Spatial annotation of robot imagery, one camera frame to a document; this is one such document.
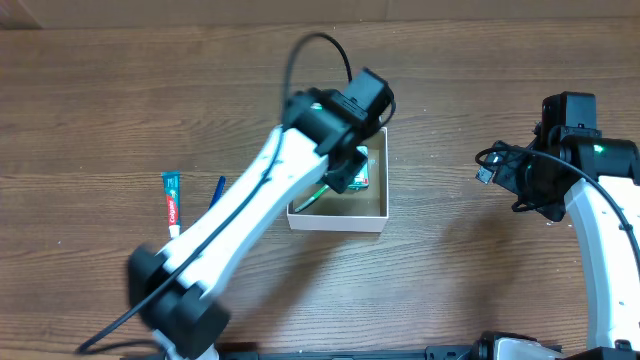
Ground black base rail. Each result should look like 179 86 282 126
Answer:
198 345 472 360

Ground green soap packet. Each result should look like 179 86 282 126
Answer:
348 145 369 191

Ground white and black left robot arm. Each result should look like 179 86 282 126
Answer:
127 68 395 359

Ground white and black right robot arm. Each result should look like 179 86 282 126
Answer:
475 92 639 359

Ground Colgate toothpaste tube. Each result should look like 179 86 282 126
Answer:
162 171 181 239

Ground white cardboard box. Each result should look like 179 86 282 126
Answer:
286 127 389 233

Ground green white toothbrush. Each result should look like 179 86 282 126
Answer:
293 185 330 213

